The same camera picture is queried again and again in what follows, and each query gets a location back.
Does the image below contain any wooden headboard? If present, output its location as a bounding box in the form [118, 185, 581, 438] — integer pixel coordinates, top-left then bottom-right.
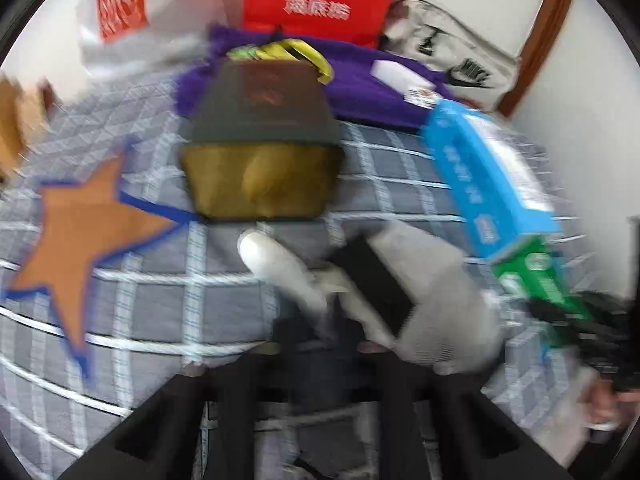
[0, 76, 52, 187]

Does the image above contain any yellow mesh bag green label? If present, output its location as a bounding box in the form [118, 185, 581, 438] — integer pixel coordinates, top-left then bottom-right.
[226, 36, 334, 84]

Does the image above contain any person's right hand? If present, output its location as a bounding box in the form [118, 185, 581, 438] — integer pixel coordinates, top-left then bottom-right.
[581, 369, 637, 432]

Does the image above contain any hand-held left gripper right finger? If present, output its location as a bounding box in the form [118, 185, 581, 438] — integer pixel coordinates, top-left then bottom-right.
[359, 344, 572, 480]

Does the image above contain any green wipe packet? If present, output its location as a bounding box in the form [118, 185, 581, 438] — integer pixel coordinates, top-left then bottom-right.
[489, 236, 597, 357]

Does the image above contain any brown wooden door frame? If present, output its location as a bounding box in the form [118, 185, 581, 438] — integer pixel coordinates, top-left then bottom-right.
[496, 0, 577, 117]

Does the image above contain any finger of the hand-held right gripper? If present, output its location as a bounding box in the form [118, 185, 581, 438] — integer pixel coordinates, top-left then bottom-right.
[529, 292, 603, 358]

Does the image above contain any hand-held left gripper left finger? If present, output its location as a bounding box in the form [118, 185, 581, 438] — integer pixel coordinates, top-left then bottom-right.
[59, 342, 274, 480]

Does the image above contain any purple plush storage basket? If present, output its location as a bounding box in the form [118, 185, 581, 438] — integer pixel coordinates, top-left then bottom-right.
[171, 22, 457, 134]

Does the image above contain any small printed white packet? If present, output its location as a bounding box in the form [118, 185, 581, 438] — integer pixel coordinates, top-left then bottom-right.
[404, 86, 452, 112]

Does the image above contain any grey checked blanket with stars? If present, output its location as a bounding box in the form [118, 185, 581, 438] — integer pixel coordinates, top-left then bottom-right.
[0, 74, 623, 480]

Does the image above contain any dark metal tin box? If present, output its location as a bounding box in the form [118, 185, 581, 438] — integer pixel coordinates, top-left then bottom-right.
[178, 56, 346, 224]

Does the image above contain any white plastic shopping bag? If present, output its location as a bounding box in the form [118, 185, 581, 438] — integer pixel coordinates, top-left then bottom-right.
[74, 0, 247, 82]

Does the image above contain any blue tissue pack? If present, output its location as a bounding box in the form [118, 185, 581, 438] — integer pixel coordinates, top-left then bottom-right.
[419, 99, 564, 264]

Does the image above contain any grey waist bag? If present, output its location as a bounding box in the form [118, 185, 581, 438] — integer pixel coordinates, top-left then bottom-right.
[379, 0, 519, 112]

